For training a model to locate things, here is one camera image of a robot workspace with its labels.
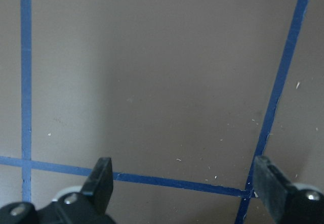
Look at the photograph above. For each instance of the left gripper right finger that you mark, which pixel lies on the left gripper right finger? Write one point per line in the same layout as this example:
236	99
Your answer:
272	187

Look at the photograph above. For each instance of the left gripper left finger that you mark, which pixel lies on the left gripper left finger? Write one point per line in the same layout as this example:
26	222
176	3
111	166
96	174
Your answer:
98	187

